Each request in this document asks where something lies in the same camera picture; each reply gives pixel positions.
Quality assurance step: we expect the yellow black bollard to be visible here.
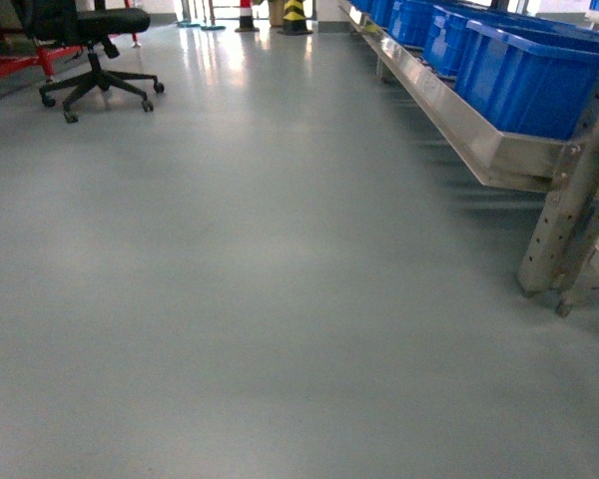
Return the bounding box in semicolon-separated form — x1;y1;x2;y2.
279;0;312;36

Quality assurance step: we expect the steel roller rack frame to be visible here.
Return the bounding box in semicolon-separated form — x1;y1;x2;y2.
338;1;599;317

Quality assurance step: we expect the black office chair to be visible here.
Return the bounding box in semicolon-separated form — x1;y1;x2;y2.
12;0;165;124

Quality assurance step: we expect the large blue plastic crate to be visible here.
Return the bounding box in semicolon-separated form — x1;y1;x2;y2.
454;20;599;140

